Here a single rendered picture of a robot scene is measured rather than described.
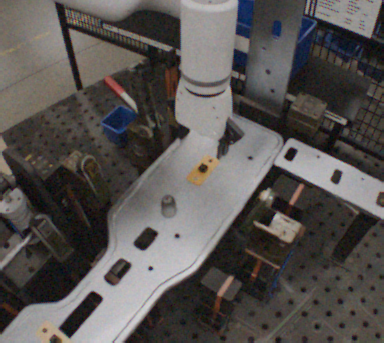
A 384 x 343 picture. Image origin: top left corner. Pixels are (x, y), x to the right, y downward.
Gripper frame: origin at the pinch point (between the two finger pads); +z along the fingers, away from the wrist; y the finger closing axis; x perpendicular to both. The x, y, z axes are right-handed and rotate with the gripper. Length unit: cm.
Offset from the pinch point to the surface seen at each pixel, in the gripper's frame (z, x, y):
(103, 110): 40, 23, -59
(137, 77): -10.4, -1.2, -15.0
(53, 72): 111, 81, -191
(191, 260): 9.2, -18.9, 10.4
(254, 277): 27.0, -7.8, 21.1
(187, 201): 9.2, -8.5, 2.2
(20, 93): 112, 49, -194
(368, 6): -16, 54, 17
